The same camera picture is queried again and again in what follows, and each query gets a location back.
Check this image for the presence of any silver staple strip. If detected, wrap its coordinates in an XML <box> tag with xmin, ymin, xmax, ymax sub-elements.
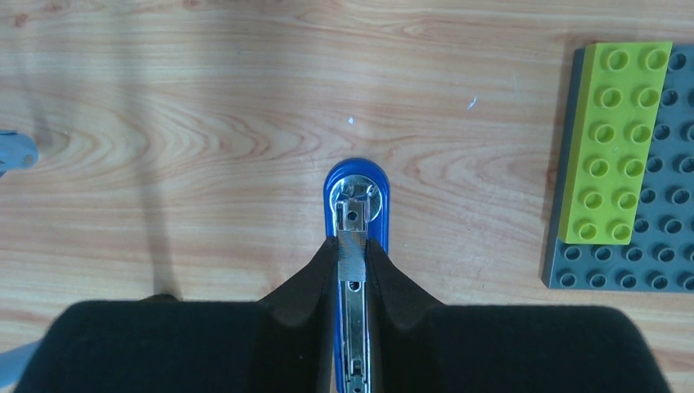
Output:
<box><xmin>337</xmin><ymin>230</ymin><xmax>367</xmax><ymax>282</ymax></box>

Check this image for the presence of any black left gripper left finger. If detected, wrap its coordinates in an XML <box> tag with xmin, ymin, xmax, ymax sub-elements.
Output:
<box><xmin>16</xmin><ymin>237</ymin><xmax>338</xmax><ymax>392</ymax></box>

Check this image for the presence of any green building brick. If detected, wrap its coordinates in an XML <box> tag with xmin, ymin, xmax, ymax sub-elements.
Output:
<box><xmin>558</xmin><ymin>41</ymin><xmax>673</xmax><ymax>245</ymax></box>

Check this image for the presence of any grey building baseplate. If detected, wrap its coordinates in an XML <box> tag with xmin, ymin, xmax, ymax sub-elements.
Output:
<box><xmin>542</xmin><ymin>44</ymin><xmax>693</xmax><ymax>293</ymax></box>

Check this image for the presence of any blue black stapler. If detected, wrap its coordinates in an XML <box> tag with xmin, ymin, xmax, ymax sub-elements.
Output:
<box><xmin>323</xmin><ymin>158</ymin><xmax>390</xmax><ymax>392</ymax></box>

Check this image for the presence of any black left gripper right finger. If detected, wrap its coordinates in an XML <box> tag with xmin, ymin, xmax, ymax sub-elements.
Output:
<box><xmin>365</xmin><ymin>240</ymin><xmax>669</xmax><ymax>392</ymax></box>

